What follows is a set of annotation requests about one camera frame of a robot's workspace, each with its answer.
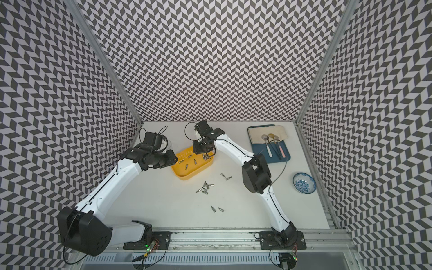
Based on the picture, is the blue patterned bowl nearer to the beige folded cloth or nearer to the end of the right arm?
the beige folded cloth

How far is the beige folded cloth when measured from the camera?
110cm

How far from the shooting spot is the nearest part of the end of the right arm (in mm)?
701

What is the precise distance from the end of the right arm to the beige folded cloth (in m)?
0.38

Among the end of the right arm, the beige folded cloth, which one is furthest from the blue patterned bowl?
the end of the right arm

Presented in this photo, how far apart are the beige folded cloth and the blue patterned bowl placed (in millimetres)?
273

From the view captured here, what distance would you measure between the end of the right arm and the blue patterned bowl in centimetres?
49

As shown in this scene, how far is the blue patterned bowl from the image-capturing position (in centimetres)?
88
